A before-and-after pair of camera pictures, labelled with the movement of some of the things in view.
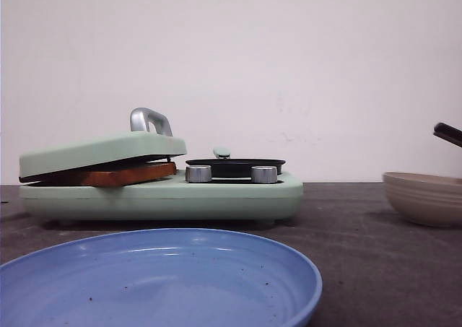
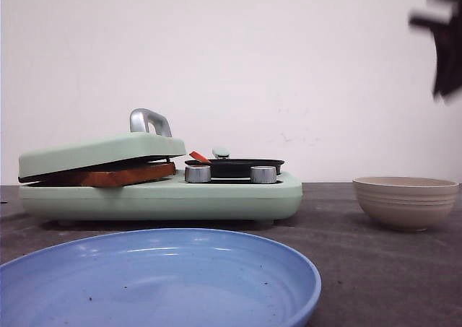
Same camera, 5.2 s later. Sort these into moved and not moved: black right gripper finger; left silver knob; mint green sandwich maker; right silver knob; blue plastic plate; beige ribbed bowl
Moved: beige ribbed bowl; black right gripper finger
Not moved: mint green sandwich maker; blue plastic plate; right silver knob; left silver knob
